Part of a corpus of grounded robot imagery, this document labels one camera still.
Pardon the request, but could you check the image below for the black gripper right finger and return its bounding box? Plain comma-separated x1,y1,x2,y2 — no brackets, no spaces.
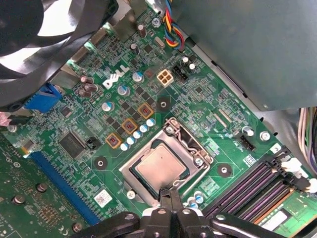
171,189,277,238

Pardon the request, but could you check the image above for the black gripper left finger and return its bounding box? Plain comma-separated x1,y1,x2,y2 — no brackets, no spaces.
71,187,173,238

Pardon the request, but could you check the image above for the metal socket cover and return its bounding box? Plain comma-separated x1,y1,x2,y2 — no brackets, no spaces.
118,119,211,208

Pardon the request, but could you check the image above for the metal locking lever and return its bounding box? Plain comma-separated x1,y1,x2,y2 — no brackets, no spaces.
170,125,211,186

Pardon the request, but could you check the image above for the CPU with silver top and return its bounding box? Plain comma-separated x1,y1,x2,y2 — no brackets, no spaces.
128,141,193,199

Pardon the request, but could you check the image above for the black RAM slot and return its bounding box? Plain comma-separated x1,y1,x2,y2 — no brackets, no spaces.
214,171,283,223
234,182,294,223
204,161,275,216

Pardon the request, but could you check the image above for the copper-framed square inductor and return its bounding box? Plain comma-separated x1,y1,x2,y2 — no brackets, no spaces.
106,132,122,149
137,103,154,119
121,118,138,135

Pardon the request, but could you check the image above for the blue expansion slot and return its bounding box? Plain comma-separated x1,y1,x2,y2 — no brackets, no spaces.
31,150,101,225

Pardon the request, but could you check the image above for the green RAM stick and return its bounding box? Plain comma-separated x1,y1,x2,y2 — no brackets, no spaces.
256,192,317,235

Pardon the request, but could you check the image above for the black square chip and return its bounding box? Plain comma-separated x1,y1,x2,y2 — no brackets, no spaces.
58,131,87,159

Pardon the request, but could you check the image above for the green motherboard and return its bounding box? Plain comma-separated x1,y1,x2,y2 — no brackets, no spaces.
0,0,317,238

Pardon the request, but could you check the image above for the black graphics card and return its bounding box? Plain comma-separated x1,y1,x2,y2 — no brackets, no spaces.
0,133,85,238

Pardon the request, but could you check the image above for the white four-pin power connector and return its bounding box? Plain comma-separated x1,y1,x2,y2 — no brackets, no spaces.
156,69,173,88

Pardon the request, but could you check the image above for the blue video port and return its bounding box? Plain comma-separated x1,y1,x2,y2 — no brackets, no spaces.
24,83,63,114

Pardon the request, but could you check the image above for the grey power supply unit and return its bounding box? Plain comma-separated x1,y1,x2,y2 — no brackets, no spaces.
173,0,317,112

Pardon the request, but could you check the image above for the black case fan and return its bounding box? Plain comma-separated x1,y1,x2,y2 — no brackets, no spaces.
0,0,117,112

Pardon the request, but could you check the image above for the power supply wire bundle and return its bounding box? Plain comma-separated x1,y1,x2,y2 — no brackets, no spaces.
298,108,317,174

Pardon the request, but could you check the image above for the four-colour fan wire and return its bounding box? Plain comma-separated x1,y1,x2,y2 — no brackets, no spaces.
162,4,186,52

